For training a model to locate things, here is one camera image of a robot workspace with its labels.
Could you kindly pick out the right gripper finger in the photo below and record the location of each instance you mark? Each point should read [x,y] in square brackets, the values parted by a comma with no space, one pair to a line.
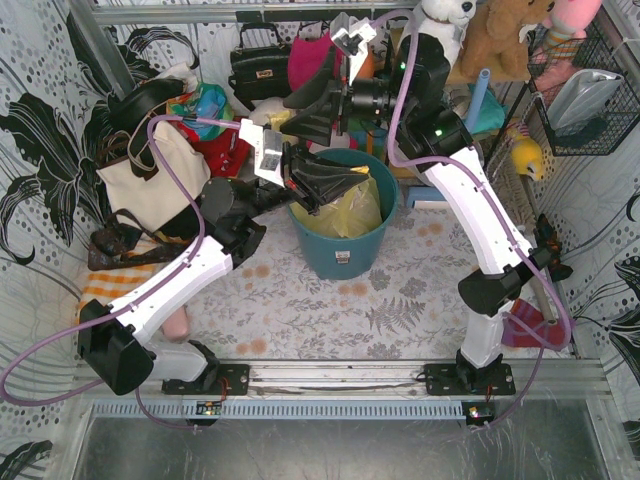
[312,124]
[321,90]

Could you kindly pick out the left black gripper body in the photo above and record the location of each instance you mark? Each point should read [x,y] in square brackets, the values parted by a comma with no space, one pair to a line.
[291,176]

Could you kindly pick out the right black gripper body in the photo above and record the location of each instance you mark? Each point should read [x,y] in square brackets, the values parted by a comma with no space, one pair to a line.
[338,103]

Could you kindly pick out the yellow translucent trash bag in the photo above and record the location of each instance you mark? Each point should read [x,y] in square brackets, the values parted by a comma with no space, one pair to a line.
[353,214]

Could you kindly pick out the teal plastic trash bin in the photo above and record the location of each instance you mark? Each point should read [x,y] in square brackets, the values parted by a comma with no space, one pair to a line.
[343,259]

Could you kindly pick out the light blue floor squeegee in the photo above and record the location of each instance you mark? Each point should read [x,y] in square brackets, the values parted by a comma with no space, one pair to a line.
[438,143]

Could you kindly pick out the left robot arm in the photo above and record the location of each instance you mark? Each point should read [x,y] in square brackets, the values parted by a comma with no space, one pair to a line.
[116,340]

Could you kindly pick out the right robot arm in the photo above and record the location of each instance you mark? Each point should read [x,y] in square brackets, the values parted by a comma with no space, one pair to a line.
[507,261]

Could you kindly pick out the colourful print bag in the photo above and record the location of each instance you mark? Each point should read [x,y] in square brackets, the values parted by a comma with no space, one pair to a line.
[206,101]

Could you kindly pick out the cream canvas tote bag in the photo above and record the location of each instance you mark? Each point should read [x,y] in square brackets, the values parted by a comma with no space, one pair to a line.
[154,199]

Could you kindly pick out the brown leather bag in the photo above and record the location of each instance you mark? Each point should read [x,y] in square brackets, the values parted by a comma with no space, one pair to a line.
[112,247]

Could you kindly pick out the magenta cloth hat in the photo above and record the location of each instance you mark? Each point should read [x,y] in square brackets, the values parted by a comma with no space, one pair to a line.
[306,57]

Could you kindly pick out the white plush lamb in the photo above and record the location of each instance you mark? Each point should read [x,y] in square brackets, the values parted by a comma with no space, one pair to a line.
[267,108]

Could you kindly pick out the black leather handbag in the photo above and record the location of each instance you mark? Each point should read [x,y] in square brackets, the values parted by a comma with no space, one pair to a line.
[259,73]

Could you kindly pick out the white plush dog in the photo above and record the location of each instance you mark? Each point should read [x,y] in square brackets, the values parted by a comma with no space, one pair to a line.
[446,20]

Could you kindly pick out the teal folded cloth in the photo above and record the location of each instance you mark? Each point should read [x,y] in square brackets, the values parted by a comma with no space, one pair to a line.
[491,114]

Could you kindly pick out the brown teddy bear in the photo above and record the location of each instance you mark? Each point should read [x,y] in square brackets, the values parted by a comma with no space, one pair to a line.
[494,32]

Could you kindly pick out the pink sponge block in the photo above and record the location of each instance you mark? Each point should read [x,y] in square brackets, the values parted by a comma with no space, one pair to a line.
[176,327]

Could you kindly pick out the yellow plush duck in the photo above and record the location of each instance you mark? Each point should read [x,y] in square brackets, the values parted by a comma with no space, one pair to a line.
[526,154]

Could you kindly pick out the orange checkered towel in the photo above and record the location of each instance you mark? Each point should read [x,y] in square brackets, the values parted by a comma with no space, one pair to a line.
[106,286]

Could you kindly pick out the pink plush toy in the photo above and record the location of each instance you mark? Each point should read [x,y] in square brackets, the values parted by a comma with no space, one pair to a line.
[566,27]

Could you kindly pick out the silver foil pouch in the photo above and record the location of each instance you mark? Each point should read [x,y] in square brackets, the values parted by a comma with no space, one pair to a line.
[582,97]

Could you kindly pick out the purple orange sock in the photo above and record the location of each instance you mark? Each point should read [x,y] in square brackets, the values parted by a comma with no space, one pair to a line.
[524,326]

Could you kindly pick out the bristle broom with handle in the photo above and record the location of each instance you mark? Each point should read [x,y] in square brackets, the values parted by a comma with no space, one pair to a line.
[511,189]

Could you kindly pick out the aluminium front rail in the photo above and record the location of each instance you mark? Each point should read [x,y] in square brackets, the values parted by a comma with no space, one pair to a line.
[553,377]

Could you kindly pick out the black wire basket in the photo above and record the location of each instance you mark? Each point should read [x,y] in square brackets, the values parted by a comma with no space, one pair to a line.
[602,134]

